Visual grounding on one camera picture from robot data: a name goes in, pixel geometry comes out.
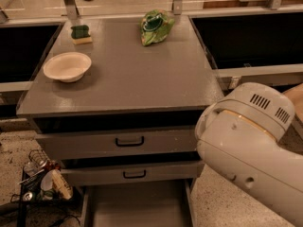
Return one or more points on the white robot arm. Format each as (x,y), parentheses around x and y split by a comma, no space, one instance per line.
(238,138)

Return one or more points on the grey middle drawer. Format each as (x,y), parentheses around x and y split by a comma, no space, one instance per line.
(133,173)

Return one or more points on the green yellow sponge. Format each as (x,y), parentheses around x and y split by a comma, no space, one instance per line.
(80,34)

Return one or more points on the brown cardboard box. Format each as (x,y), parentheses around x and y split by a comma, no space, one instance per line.
(295,94)

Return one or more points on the grey top drawer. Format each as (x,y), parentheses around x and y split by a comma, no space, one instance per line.
(94,144)

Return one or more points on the green chip bag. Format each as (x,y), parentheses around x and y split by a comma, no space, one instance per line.
(155,27)

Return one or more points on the grey drawer cabinet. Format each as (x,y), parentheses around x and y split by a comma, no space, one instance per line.
(129,86)

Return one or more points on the grey open bottom drawer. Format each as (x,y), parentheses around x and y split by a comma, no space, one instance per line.
(145,204)

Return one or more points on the white paper bowl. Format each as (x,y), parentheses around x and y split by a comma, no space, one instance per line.
(67,67)

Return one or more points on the white cup in rack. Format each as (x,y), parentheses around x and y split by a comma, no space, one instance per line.
(48,181)

